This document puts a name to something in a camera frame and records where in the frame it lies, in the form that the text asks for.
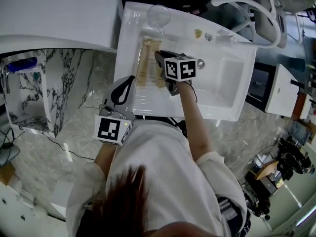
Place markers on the person's right forearm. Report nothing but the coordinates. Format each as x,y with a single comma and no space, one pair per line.
195,122

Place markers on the beige cosmetic tube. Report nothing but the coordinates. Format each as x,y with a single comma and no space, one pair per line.
142,63
153,70

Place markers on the steel sink stand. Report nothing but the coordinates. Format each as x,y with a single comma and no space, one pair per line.
217,123

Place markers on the blue plastic bottle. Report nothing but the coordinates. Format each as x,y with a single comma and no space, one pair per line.
22,63

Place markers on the large white ceramic sink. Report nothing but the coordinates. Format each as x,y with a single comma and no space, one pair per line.
217,90

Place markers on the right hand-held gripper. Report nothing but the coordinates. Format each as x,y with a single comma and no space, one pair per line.
184,69

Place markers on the marble pattern sink cabinet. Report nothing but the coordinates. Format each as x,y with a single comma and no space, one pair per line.
61,90

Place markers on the teal drain plug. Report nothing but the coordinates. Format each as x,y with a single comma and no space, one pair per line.
36,76

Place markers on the black box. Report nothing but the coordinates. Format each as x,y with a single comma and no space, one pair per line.
269,185

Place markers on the grey badge sticker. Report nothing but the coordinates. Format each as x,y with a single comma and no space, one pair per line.
209,37

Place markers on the wooden sink stand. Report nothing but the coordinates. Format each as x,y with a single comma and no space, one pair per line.
298,105

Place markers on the white curved faucet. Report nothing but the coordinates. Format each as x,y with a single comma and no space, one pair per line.
266,13

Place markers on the yellow badge sticker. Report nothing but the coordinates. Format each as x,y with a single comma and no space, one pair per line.
197,32

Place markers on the white office chair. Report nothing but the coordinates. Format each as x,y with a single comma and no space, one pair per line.
269,16

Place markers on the metal sink drain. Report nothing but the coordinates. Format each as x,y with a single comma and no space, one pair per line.
201,64

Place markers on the black faucet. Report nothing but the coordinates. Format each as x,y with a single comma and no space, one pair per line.
297,83

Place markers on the chrome faucet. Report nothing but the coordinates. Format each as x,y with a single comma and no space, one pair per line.
5,80

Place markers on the person's left forearm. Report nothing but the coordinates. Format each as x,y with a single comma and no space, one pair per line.
105,159

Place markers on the person's white shirt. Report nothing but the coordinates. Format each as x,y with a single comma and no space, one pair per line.
172,176

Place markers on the clear glass cup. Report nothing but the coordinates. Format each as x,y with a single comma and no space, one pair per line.
159,16

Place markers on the narrow white sink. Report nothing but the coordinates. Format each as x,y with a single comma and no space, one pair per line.
306,106

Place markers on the black metal sink stand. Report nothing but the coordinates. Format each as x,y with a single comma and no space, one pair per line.
259,85

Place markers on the cardboard box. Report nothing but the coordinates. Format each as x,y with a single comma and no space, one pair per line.
7,173

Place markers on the square white sink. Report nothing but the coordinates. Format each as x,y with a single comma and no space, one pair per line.
281,92

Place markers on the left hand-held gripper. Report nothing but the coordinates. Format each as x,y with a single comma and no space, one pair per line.
107,130

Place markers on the wooden round board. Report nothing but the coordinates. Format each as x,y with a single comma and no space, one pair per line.
267,169

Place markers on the grey chair base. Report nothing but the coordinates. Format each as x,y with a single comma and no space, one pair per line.
8,154

